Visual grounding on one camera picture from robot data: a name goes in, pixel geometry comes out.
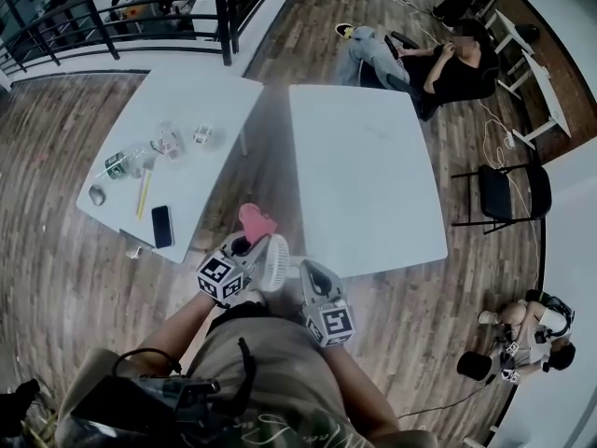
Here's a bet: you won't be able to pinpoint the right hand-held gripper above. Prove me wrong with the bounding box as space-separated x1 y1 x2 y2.
298 259 358 348

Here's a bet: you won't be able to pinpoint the person's right forearm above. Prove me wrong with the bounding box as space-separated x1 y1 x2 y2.
321 343 402 438

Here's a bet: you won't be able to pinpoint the black smartphone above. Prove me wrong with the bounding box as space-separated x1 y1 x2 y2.
150 204 175 250

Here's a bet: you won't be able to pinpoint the person's black shorts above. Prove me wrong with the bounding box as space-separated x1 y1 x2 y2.
207 301 304 338

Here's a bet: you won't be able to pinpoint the small white fan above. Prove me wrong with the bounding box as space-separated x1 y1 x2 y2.
254 232 307 294

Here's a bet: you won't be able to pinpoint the clear plastic bag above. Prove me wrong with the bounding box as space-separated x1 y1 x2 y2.
118 140 158 179

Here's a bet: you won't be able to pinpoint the pink and white small toy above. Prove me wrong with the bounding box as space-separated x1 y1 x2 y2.
156 128 183 162

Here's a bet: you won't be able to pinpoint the black metal railing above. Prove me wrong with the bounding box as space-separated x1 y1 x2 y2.
0 0 299 77

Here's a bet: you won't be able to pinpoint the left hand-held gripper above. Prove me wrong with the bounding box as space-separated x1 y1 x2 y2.
195 230 271 309

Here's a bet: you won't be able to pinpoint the pink cloth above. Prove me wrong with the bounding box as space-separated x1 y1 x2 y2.
238 202 278 246

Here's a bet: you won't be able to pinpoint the black round stool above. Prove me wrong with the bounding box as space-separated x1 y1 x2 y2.
456 350 496 383

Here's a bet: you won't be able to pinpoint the green patterned box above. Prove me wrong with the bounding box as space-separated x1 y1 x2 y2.
104 152 128 180

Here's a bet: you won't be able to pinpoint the black folding chair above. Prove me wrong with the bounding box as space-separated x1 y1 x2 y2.
450 163 553 236

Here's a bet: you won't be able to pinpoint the yellow pencil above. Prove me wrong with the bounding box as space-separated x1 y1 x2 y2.
135 170 154 220

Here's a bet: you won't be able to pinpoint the black chest camera rig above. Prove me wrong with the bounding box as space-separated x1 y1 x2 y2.
55 337 258 448

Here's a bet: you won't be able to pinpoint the white desk with frame legs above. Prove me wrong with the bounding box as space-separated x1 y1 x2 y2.
482 7 528 77
496 49 573 151

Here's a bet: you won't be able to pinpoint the person's left forearm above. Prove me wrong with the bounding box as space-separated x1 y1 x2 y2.
139 291 223 372

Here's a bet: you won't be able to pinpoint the person's beige shirt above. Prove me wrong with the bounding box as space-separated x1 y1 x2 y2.
55 317 439 448

